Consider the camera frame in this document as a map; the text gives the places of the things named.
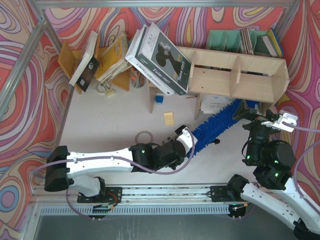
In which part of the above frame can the white book black cover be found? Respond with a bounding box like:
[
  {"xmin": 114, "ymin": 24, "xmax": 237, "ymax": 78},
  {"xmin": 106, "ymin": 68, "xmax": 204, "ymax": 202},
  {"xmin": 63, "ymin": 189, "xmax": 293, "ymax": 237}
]
[{"xmin": 69, "ymin": 31, "xmax": 100, "ymax": 92}]

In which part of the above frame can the white black utility knife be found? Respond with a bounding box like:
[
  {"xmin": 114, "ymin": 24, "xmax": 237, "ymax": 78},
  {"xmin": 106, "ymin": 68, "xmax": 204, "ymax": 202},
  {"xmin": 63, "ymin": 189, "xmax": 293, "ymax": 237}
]
[{"xmin": 213, "ymin": 139, "xmax": 220, "ymax": 145}]

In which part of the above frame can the blue fluffy duster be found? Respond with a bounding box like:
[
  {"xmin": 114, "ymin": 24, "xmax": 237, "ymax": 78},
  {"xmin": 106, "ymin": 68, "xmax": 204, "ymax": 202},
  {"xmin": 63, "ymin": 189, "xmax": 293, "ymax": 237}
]
[{"xmin": 186, "ymin": 98, "xmax": 261, "ymax": 158}]

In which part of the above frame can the pencil holder with pens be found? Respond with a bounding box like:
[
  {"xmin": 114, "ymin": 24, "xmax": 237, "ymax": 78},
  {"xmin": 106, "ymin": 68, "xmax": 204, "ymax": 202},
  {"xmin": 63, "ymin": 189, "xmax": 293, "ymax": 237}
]
[{"xmin": 129, "ymin": 67, "xmax": 145, "ymax": 89}]

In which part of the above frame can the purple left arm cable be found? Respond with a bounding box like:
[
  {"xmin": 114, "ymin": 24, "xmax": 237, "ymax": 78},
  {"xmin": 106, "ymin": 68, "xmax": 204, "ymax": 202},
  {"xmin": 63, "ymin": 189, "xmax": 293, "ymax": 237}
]
[{"xmin": 32, "ymin": 129, "xmax": 196, "ymax": 218}]

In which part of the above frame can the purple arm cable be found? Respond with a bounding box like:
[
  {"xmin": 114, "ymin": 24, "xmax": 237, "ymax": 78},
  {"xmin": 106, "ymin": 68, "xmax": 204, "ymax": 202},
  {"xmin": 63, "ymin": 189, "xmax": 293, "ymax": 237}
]
[
  {"xmin": 32, "ymin": 129, "xmax": 196, "ymax": 218},
  {"xmin": 281, "ymin": 122, "xmax": 320, "ymax": 213}
]

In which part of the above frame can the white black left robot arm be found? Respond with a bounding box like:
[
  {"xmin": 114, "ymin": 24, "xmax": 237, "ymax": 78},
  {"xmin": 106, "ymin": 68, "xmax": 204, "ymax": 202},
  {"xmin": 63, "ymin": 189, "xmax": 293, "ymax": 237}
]
[{"xmin": 44, "ymin": 136, "xmax": 195, "ymax": 198}]

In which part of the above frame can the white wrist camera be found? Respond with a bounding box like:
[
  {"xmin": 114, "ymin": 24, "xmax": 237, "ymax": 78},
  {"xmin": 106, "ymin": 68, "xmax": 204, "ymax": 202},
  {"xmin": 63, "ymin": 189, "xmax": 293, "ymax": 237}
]
[
  {"xmin": 176, "ymin": 127, "xmax": 198, "ymax": 153},
  {"xmin": 261, "ymin": 109, "xmax": 298, "ymax": 133}
]

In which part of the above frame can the light wooden bookshelf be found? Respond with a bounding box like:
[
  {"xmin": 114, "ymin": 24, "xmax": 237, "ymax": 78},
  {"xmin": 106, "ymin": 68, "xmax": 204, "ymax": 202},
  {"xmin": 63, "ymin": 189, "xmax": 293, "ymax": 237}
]
[{"xmin": 147, "ymin": 46, "xmax": 290, "ymax": 121}]

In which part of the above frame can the white spiral notebook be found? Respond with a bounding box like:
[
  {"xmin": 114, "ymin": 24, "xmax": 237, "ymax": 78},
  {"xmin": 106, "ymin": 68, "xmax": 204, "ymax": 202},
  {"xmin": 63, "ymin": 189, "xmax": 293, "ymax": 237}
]
[{"xmin": 200, "ymin": 94, "xmax": 263, "ymax": 116}]

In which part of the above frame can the grey black stapler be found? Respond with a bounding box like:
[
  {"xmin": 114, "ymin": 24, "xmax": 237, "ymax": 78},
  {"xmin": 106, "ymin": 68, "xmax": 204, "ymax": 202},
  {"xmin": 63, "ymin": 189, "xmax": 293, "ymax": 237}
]
[{"xmin": 162, "ymin": 125, "xmax": 187, "ymax": 145}]

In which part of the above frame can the yellow sticky note pad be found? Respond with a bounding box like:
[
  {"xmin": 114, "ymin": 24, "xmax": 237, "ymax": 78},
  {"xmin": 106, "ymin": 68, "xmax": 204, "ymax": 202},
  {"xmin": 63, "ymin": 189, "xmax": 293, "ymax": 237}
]
[{"xmin": 163, "ymin": 112, "xmax": 175, "ymax": 126}]

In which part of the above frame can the blue yellow book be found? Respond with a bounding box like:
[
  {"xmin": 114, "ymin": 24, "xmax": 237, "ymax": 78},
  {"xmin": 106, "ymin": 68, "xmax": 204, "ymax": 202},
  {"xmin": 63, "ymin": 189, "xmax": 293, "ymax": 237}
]
[{"xmin": 261, "ymin": 28, "xmax": 284, "ymax": 58}]

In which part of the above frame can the aluminium frame post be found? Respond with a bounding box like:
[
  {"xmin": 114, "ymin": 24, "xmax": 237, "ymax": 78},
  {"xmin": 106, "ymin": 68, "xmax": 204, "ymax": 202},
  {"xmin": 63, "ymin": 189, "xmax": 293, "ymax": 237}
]
[{"xmin": 0, "ymin": 19, "xmax": 47, "ymax": 121}]

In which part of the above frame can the aluminium mounting rail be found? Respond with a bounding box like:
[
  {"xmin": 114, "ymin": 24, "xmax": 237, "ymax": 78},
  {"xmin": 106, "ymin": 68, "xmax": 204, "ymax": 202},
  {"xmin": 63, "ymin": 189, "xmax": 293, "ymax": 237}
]
[{"xmin": 30, "ymin": 184, "xmax": 285, "ymax": 205}]

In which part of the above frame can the yellow worn book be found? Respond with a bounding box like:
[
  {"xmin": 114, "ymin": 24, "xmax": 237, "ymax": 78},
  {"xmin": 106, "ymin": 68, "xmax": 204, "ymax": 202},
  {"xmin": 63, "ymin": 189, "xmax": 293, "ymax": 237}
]
[{"xmin": 96, "ymin": 32, "xmax": 131, "ymax": 85}]

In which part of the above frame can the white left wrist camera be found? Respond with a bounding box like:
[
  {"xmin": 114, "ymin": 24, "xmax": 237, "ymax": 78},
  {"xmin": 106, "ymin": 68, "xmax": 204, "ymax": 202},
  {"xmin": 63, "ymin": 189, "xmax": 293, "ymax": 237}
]
[{"xmin": 176, "ymin": 127, "xmax": 198, "ymax": 153}]

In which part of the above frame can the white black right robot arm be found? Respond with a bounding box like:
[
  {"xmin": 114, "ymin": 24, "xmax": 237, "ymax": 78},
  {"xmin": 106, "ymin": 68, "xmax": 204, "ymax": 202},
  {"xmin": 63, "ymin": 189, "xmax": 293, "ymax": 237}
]
[{"xmin": 226, "ymin": 100, "xmax": 320, "ymax": 240}]

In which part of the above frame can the blue stamp block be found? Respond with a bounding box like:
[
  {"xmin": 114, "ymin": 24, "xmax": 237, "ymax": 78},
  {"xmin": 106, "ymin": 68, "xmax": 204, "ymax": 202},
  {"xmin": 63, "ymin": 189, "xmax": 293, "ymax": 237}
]
[{"xmin": 155, "ymin": 94, "xmax": 164, "ymax": 105}]

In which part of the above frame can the brass padlock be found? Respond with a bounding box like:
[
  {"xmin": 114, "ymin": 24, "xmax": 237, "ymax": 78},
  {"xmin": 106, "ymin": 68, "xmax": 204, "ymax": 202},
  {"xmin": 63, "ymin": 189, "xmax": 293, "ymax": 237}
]
[{"xmin": 96, "ymin": 83, "xmax": 115, "ymax": 97}]

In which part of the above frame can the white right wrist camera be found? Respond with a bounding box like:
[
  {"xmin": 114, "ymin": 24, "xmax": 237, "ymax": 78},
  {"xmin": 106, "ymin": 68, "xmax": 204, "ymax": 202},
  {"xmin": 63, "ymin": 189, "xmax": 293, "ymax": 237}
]
[{"xmin": 261, "ymin": 109, "xmax": 298, "ymax": 133}]

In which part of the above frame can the green desk organizer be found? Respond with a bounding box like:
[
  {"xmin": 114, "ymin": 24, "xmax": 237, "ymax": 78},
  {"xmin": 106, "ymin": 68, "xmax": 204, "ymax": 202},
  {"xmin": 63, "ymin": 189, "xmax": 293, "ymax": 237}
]
[{"xmin": 205, "ymin": 30, "xmax": 278, "ymax": 57}]

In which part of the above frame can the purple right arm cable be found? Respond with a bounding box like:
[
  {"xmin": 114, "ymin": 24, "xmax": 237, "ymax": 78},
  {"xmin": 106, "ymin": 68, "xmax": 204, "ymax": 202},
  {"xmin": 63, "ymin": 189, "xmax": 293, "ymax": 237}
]
[{"xmin": 281, "ymin": 122, "xmax": 320, "ymax": 213}]

